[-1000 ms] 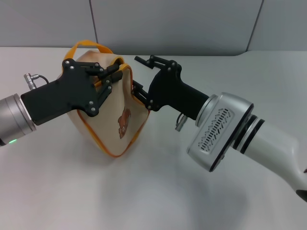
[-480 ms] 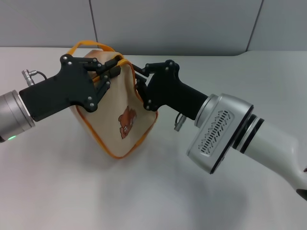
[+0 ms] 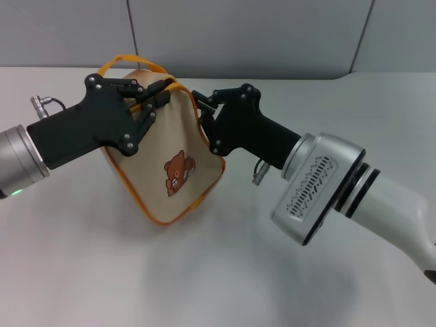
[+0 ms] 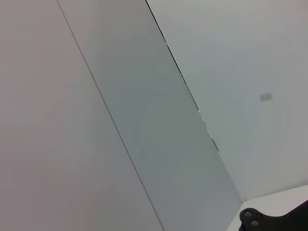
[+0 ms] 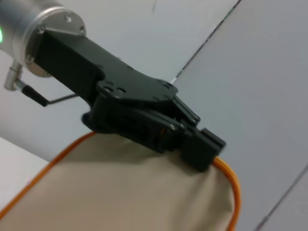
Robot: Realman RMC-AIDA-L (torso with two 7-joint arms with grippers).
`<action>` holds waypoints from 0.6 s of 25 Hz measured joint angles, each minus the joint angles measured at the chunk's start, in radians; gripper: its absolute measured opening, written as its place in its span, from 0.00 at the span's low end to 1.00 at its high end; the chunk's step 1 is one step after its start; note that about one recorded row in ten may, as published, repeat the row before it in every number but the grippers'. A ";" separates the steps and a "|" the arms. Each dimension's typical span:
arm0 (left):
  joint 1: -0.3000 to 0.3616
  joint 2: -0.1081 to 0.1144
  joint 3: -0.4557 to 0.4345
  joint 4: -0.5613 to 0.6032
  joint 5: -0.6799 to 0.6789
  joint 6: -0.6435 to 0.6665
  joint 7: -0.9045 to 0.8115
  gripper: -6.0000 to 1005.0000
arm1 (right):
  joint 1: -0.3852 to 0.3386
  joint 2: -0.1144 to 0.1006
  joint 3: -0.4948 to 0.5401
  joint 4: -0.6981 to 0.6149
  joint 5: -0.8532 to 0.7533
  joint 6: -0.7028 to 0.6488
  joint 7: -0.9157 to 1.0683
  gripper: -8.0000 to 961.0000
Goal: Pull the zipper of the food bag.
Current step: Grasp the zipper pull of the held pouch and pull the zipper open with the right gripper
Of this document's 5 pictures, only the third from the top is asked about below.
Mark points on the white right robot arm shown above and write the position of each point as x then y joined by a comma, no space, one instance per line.
391,207

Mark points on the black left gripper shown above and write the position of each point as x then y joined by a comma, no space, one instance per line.
88,126

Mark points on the beige orange-trimmed bear food bag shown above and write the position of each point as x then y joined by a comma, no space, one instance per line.
163,136

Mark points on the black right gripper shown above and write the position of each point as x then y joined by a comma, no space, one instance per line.
242,126

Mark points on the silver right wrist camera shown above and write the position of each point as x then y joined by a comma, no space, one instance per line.
316,184

